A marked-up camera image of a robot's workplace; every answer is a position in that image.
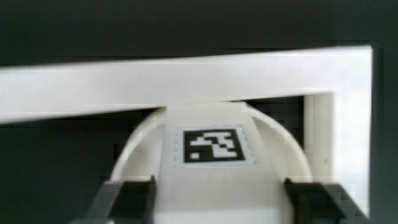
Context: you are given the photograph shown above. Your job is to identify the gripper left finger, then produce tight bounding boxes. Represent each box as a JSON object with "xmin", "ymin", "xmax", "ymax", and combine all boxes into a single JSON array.
[{"xmin": 72, "ymin": 176, "xmax": 156, "ymax": 224}]

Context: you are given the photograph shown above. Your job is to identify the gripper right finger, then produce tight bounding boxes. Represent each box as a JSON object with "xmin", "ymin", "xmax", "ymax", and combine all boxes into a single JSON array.
[{"xmin": 284, "ymin": 178, "xmax": 373, "ymax": 224}]

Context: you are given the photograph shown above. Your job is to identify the white round stool seat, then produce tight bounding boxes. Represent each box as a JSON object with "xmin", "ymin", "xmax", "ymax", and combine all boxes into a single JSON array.
[{"xmin": 110, "ymin": 108, "xmax": 312, "ymax": 183}]

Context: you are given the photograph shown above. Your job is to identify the white stool leg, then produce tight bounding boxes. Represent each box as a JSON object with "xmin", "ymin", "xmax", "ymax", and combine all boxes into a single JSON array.
[{"xmin": 154, "ymin": 103, "xmax": 291, "ymax": 224}]

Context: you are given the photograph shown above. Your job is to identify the white U-shaped obstacle wall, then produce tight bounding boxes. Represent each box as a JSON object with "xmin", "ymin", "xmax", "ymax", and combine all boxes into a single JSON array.
[{"xmin": 0, "ymin": 46, "xmax": 373, "ymax": 210}]

